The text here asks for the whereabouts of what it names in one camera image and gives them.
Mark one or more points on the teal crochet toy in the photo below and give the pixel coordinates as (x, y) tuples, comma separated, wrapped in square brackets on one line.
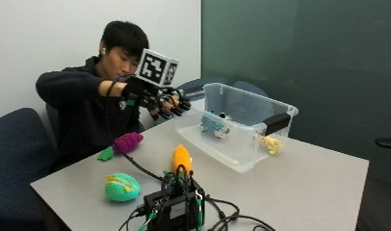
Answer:
[(122, 187)]

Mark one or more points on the the person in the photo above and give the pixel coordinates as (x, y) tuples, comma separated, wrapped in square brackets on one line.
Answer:
[(85, 112)]

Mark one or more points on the white earbud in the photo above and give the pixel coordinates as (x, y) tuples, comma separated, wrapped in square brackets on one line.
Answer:
[(103, 50)]

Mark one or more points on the purple crochet grapes toy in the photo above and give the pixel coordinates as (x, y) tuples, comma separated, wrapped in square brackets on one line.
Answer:
[(125, 143)]

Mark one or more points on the blue soft toy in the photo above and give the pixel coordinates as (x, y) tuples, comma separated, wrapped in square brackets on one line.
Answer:
[(212, 126)]

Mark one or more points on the large dark blue chair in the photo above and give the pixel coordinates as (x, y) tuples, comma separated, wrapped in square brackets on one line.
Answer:
[(16, 166)]

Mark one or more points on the black chair armrest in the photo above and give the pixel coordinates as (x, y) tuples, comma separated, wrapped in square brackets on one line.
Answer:
[(387, 142)]

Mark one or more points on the yellow soft toy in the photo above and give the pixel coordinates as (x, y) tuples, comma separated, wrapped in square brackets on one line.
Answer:
[(271, 144)]

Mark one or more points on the black electronics box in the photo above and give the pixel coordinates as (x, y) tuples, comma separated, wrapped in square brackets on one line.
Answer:
[(174, 210)]

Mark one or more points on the orange crochet carrot toy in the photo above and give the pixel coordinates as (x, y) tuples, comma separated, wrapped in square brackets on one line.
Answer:
[(182, 158)]

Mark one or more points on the white marker cube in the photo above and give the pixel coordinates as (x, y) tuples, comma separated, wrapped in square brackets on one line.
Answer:
[(157, 68)]

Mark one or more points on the clear plastic storage bin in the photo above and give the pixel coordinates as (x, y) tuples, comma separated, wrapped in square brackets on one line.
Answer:
[(236, 128)]

